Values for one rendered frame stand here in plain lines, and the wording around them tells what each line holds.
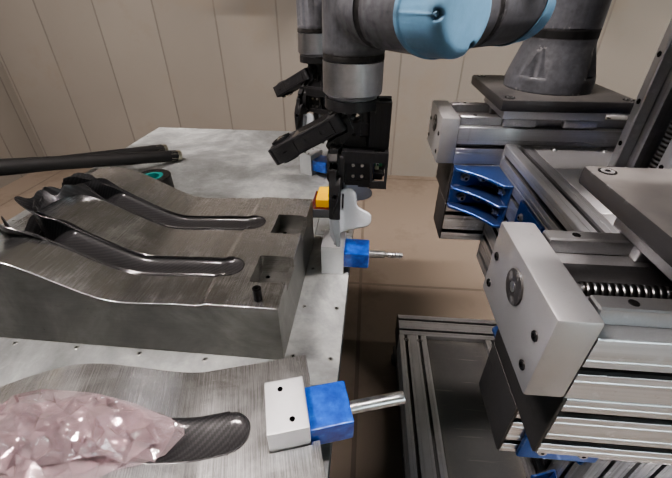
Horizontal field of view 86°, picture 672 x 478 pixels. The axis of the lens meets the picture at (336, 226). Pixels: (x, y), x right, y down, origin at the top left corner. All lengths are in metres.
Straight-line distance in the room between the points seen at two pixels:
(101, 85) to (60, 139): 0.65
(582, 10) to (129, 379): 0.79
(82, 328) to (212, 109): 2.47
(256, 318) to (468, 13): 0.37
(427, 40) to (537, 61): 0.44
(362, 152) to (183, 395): 0.34
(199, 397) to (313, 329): 0.18
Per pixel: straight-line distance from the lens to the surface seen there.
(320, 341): 0.50
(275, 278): 0.50
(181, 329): 0.50
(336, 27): 0.45
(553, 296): 0.33
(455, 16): 0.36
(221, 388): 0.41
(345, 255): 0.58
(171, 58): 2.95
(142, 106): 3.16
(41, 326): 0.61
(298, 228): 0.59
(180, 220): 0.64
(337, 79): 0.46
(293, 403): 0.36
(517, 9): 0.47
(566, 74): 0.77
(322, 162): 0.90
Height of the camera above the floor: 1.19
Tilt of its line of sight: 33 degrees down
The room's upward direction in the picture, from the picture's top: straight up
